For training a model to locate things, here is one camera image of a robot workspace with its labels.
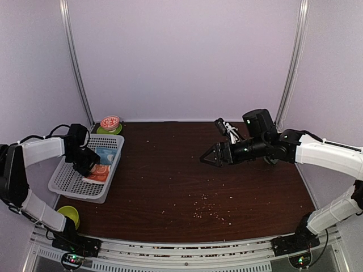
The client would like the left aluminium frame post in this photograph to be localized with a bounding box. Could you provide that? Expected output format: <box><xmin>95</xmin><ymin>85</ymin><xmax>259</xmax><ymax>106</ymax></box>
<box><xmin>59</xmin><ymin>0</ymin><xmax>95</xmax><ymax>127</ymax></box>

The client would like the left black cable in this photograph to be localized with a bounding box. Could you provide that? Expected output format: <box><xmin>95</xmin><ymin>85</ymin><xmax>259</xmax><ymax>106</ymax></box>
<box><xmin>16</xmin><ymin>124</ymin><xmax>71</xmax><ymax>144</ymax></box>

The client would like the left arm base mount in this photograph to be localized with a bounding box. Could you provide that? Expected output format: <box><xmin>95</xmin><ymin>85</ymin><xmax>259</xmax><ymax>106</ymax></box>
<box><xmin>52</xmin><ymin>236</ymin><xmax>102</xmax><ymax>257</ymax></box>

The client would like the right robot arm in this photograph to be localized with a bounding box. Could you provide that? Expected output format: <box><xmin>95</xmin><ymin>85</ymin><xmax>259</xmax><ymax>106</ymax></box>
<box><xmin>200</xmin><ymin>108</ymin><xmax>362</xmax><ymax>250</ymax></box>

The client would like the lime green bowl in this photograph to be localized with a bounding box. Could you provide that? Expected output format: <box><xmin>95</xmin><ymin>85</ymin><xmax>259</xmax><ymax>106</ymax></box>
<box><xmin>57</xmin><ymin>206</ymin><xmax>80</xmax><ymax>229</ymax></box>

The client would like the green saucer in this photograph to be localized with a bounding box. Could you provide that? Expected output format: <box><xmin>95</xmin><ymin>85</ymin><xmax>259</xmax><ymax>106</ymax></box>
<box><xmin>96</xmin><ymin>123</ymin><xmax>123</xmax><ymax>135</ymax></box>

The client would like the red patterned small bowl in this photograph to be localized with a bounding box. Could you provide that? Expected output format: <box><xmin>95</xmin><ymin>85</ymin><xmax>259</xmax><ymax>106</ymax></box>
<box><xmin>100</xmin><ymin>116</ymin><xmax>120</xmax><ymax>132</ymax></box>

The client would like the front aluminium rail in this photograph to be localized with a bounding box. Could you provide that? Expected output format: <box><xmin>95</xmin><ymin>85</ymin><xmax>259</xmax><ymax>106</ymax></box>
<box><xmin>22</xmin><ymin>234</ymin><xmax>350</xmax><ymax>271</ymax></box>

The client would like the white plastic basket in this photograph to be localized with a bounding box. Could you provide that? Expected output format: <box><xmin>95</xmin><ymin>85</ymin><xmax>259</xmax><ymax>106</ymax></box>
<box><xmin>47</xmin><ymin>134</ymin><xmax>125</xmax><ymax>205</ymax></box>

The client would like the beige bunny print towel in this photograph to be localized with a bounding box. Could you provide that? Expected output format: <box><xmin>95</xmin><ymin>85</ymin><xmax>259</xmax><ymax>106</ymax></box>
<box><xmin>82</xmin><ymin>164</ymin><xmax>111</xmax><ymax>185</ymax></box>

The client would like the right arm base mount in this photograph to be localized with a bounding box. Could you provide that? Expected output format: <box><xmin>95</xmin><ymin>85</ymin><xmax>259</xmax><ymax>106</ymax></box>
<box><xmin>271</xmin><ymin>235</ymin><xmax>320</xmax><ymax>257</ymax></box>

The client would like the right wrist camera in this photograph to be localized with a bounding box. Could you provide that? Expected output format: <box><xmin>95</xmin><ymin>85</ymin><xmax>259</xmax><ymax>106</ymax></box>
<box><xmin>214</xmin><ymin>118</ymin><xmax>245</xmax><ymax>144</ymax></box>

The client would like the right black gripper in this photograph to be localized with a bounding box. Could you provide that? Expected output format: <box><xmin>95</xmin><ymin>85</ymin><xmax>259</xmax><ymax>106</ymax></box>
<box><xmin>200</xmin><ymin>135</ymin><xmax>268</xmax><ymax>168</ymax></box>

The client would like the blue polka dot towel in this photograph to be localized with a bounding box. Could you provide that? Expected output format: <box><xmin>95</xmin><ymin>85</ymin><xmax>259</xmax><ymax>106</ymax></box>
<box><xmin>95</xmin><ymin>147</ymin><xmax>117</xmax><ymax>165</ymax></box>

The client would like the right aluminium frame post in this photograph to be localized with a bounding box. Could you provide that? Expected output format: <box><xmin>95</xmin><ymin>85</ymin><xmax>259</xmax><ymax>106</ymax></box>
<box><xmin>275</xmin><ymin>0</ymin><xmax>310</xmax><ymax>130</ymax></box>

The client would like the aluminium frame post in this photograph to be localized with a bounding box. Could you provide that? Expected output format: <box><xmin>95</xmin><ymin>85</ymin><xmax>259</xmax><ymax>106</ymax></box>
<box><xmin>275</xmin><ymin>0</ymin><xmax>310</xmax><ymax>130</ymax></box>
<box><xmin>59</xmin><ymin>0</ymin><xmax>95</xmax><ymax>127</ymax></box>

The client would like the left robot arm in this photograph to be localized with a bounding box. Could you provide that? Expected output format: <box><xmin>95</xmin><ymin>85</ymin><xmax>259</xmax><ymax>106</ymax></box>
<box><xmin>1</xmin><ymin>124</ymin><xmax>100</xmax><ymax>252</ymax></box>

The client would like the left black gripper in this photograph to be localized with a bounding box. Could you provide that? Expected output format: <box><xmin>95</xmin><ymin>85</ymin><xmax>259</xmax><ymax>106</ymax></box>
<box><xmin>66</xmin><ymin>147</ymin><xmax>100</xmax><ymax>177</ymax></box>

